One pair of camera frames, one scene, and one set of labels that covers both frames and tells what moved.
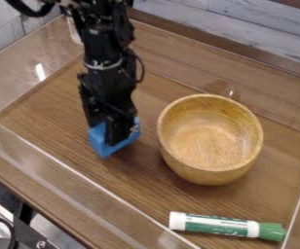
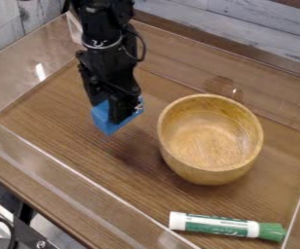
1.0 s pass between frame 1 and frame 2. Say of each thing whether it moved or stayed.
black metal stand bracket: stayed
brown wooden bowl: stayed
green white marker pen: stayed
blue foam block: moved
